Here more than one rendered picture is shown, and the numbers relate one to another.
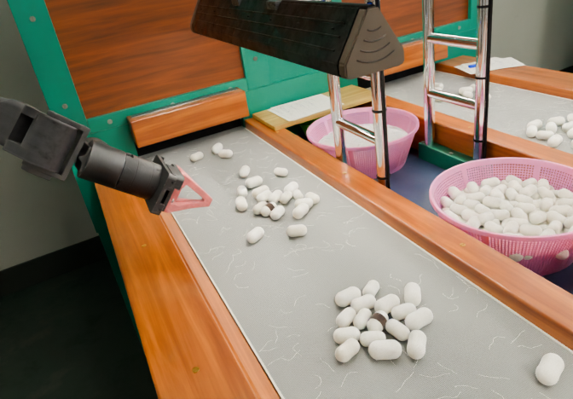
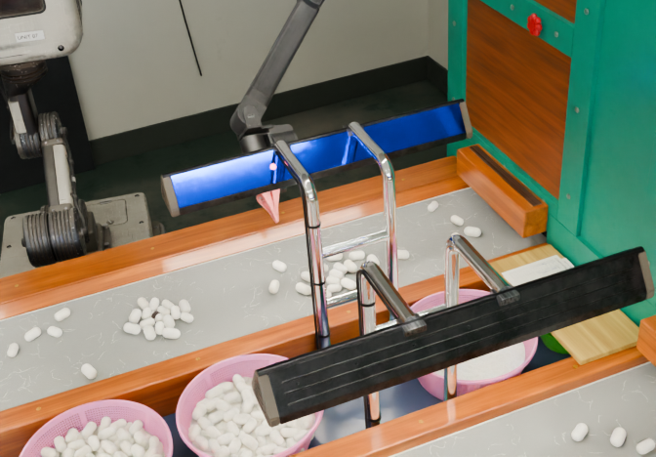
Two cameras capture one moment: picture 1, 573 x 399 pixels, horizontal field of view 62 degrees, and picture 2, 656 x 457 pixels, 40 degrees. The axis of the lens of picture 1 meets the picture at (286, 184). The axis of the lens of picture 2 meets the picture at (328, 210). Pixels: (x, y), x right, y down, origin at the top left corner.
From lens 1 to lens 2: 1.93 m
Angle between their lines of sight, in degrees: 78
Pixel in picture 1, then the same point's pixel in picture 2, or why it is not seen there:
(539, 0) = not seen: outside the picture
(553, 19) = not seen: outside the picture
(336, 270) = (220, 307)
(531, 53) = not seen: outside the picture
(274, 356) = (158, 280)
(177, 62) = (521, 136)
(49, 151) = (233, 123)
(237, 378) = (139, 262)
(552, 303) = (121, 381)
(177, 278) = (234, 232)
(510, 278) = (151, 370)
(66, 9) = (475, 30)
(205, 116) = (495, 199)
